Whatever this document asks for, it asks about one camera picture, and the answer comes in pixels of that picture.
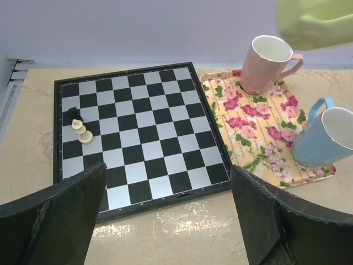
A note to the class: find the black chess piece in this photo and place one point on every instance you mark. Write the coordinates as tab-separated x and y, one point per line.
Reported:
73	114

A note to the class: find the black and silver chessboard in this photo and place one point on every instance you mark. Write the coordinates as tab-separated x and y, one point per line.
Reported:
154	130

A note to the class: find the light blue mug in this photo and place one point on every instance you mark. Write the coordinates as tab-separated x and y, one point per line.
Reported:
327	137

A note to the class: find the pink mug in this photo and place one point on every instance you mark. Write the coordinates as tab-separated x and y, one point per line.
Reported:
269	59

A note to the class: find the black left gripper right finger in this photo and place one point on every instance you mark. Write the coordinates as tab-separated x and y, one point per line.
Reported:
281	228

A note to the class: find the aluminium frame rail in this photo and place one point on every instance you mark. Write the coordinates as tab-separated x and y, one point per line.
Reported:
13	74

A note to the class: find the floral serving tray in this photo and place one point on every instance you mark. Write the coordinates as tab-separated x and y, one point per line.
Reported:
258	131

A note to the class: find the light green mug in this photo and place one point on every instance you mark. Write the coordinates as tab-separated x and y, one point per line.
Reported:
315	25

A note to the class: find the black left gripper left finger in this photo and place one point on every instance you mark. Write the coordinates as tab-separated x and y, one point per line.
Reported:
54	225

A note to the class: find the white chess king piece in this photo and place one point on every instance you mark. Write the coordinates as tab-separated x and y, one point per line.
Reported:
84	136

